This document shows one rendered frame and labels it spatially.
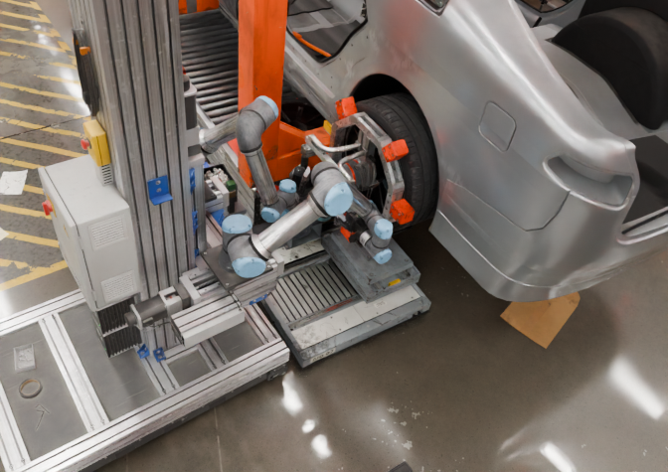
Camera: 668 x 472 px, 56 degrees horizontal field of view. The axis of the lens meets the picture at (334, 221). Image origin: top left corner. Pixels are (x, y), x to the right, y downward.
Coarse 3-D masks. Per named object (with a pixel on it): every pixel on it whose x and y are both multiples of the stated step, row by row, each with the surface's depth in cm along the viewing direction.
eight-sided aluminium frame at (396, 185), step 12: (348, 120) 296; (360, 120) 288; (372, 120) 289; (336, 132) 311; (372, 132) 282; (384, 132) 283; (336, 144) 317; (384, 144) 279; (336, 156) 323; (384, 156) 279; (384, 168) 282; (396, 168) 281; (396, 180) 283; (396, 192) 282; (384, 216) 294
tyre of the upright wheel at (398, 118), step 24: (384, 96) 300; (408, 96) 298; (384, 120) 285; (408, 120) 283; (408, 144) 278; (432, 144) 284; (408, 168) 281; (432, 168) 284; (408, 192) 286; (432, 192) 289; (432, 216) 308
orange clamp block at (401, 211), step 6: (396, 204) 285; (402, 204) 285; (408, 204) 286; (390, 210) 288; (396, 210) 284; (402, 210) 283; (408, 210) 283; (414, 210) 284; (396, 216) 285; (402, 216) 281; (408, 216) 284; (402, 222) 284; (408, 222) 287
